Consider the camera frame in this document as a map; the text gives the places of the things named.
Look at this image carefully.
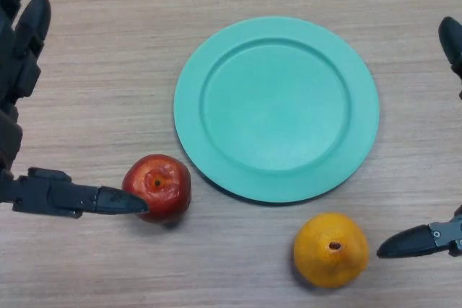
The orange-yellow pear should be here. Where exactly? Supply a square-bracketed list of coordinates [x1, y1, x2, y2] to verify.
[292, 212, 370, 289]

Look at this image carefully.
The red apple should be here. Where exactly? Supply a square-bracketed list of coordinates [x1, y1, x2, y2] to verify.
[121, 154, 193, 225]

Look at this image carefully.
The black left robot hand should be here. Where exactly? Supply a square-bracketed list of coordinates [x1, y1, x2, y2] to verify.
[0, 0, 150, 219]

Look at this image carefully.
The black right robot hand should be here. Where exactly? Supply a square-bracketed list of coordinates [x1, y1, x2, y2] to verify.
[376, 0, 462, 259]

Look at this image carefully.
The green round plate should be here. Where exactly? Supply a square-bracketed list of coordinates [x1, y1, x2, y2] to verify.
[173, 16, 380, 205]

